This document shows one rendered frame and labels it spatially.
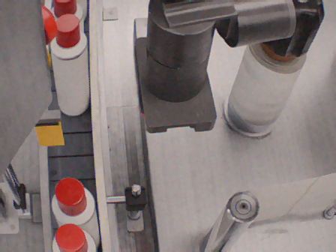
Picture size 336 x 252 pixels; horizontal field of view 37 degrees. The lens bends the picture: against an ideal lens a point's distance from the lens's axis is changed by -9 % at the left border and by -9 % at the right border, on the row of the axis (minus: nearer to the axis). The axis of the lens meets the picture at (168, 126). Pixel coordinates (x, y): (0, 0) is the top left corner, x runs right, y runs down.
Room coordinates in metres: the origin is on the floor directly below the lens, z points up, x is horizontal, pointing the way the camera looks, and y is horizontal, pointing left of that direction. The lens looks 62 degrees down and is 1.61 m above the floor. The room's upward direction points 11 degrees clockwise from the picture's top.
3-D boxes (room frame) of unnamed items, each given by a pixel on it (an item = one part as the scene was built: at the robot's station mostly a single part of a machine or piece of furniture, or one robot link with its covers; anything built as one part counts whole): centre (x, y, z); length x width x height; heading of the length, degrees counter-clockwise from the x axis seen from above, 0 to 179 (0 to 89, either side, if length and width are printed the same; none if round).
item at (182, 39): (0.29, 0.00, 1.26); 0.07 x 0.06 x 0.07; 117
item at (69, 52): (0.40, 0.15, 0.98); 0.05 x 0.05 x 0.20
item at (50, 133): (0.24, 0.12, 1.09); 0.03 x 0.01 x 0.06; 106
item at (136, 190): (0.26, 0.03, 0.89); 0.03 x 0.03 x 0.12; 16
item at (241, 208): (0.21, -0.10, 0.97); 0.05 x 0.05 x 0.19
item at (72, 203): (0.18, 0.09, 0.98); 0.05 x 0.05 x 0.20
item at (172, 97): (0.28, 0.00, 1.20); 0.10 x 0.07 x 0.07; 18
